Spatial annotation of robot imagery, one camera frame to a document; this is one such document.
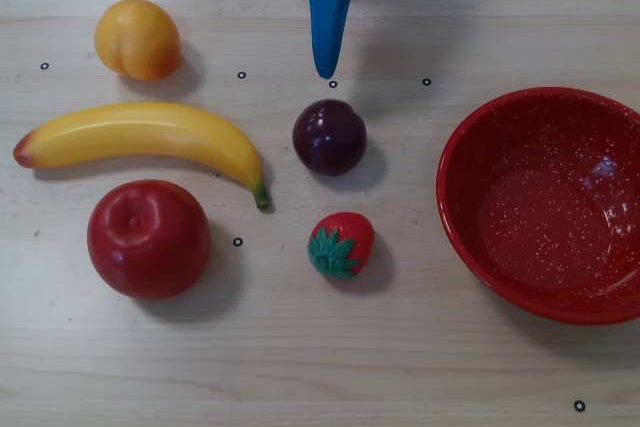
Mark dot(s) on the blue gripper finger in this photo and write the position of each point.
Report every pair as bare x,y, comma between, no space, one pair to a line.
327,27

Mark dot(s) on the yellow plastic banana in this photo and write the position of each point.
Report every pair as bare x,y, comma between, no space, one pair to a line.
150,132

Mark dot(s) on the red speckled enamel bowl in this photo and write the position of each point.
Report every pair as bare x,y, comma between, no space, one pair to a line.
540,227

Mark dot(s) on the dark purple plastic plum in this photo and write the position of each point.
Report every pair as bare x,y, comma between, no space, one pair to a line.
330,138

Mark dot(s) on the yellow orange plastic peach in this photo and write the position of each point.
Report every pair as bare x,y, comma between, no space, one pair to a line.
137,39

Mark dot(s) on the red plastic strawberry green leaves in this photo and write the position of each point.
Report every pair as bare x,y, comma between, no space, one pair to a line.
345,244

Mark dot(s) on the red plastic apple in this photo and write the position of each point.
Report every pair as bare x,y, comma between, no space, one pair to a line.
149,242

